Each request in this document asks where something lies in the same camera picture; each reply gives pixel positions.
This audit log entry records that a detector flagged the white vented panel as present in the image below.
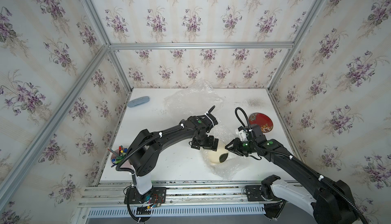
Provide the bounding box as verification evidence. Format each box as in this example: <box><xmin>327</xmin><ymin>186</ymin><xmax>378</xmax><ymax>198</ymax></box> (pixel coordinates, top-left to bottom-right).
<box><xmin>87</xmin><ymin>204</ymin><xmax>266</xmax><ymax>219</ymax></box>

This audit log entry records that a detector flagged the cream dinner plate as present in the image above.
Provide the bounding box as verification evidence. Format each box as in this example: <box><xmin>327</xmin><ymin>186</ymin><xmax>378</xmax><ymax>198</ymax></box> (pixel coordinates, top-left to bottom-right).
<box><xmin>201</xmin><ymin>141</ymin><xmax>229</xmax><ymax>164</ymax></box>

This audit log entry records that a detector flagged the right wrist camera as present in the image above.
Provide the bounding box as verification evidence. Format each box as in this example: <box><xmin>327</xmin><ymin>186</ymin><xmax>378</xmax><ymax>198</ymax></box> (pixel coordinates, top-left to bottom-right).
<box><xmin>235</xmin><ymin>124</ymin><xmax>264</xmax><ymax>142</ymax></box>

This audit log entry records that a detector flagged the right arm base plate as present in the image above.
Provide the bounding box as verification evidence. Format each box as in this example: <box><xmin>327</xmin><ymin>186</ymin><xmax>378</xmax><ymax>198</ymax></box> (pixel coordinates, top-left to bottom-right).
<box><xmin>243</xmin><ymin>184</ymin><xmax>283</xmax><ymax>202</ymax></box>

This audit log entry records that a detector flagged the aluminium front rail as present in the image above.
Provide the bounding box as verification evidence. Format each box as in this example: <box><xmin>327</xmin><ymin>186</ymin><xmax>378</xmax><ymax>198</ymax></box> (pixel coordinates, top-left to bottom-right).
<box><xmin>77</xmin><ymin>179</ymin><xmax>332</xmax><ymax>208</ymax></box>

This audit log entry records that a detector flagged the pink pen cup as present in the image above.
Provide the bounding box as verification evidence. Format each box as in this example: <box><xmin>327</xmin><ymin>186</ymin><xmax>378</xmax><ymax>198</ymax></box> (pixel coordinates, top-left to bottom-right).
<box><xmin>108</xmin><ymin>146</ymin><xmax>134</xmax><ymax>173</ymax></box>

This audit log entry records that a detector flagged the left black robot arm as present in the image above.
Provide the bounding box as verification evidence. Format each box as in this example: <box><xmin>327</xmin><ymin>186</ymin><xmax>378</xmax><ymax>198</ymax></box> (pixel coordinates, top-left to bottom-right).
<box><xmin>115</xmin><ymin>106</ymin><xmax>219</xmax><ymax>224</ymax></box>

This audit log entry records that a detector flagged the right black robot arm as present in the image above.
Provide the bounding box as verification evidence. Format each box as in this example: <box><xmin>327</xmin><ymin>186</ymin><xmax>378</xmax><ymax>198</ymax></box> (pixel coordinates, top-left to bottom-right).
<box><xmin>225</xmin><ymin>116</ymin><xmax>368</xmax><ymax>224</ymax></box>

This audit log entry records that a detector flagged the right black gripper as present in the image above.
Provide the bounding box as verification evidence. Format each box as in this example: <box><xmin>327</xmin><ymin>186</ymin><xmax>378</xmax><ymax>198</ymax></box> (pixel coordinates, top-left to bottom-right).
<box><xmin>224</xmin><ymin>138</ymin><xmax>258</xmax><ymax>156</ymax></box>

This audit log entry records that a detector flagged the red floral dinner plate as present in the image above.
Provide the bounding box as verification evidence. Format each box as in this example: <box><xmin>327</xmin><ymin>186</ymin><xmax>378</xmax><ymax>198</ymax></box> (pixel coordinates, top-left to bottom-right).
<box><xmin>249</xmin><ymin>113</ymin><xmax>273</xmax><ymax>133</ymax></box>

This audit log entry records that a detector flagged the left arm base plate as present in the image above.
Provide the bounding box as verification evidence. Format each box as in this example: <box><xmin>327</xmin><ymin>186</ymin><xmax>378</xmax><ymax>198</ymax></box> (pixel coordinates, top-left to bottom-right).
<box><xmin>124</xmin><ymin>186</ymin><xmax>167</xmax><ymax>205</ymax></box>

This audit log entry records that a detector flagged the bubble wrap around orange plate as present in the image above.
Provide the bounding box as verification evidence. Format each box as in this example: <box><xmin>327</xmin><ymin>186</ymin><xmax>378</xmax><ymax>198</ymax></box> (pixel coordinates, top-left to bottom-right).
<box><xmin>179</xmin><ymin>82</ymin><xmax>224</xmax><ymax>116</ymax></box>

